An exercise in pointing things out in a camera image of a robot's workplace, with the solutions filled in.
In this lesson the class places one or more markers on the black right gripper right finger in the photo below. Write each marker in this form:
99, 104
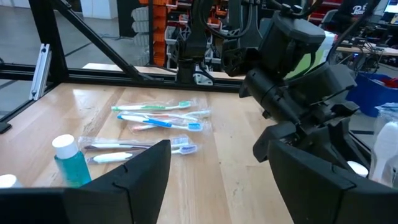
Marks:
326, 199

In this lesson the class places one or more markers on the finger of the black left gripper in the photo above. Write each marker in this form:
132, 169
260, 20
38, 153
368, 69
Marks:
351, 143
276, 137

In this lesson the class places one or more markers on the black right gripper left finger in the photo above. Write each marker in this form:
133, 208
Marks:
109, 202

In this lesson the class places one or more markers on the blue mouthwash bottle white cap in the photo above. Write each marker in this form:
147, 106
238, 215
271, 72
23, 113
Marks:
73, 168
11, 181

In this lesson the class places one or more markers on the blue toothbrush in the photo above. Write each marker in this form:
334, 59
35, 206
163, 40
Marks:
158, 123

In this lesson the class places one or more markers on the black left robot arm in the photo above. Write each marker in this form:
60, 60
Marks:
286, 40

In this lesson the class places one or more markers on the blue plastic bin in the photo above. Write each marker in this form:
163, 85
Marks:
370, 93

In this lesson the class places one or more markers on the cluttered wooden desk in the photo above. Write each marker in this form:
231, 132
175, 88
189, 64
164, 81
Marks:
367, 49

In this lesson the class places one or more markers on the silver aluminium bar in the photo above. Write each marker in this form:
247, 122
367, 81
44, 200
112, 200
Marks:
40, 71

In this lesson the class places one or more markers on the shelf with orange bins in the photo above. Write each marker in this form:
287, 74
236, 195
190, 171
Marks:
160, 31

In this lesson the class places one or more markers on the black aluminium table frame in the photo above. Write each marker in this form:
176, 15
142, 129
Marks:
46, 31

